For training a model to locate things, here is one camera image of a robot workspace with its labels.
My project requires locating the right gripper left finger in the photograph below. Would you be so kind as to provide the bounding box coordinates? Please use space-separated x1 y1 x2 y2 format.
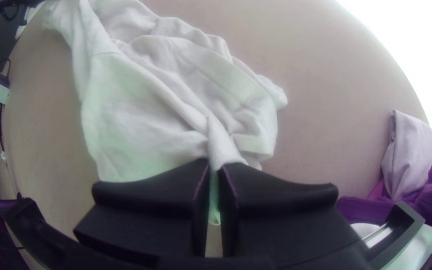
73 158 211 268

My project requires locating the white t-shirt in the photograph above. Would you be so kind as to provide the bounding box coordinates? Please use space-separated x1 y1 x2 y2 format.
41 0 288 226

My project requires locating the heap of clothes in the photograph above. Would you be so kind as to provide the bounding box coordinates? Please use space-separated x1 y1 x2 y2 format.
350 109 432 270

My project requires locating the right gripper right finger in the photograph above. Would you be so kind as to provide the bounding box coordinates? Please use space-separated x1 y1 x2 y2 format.
217 161 374 270

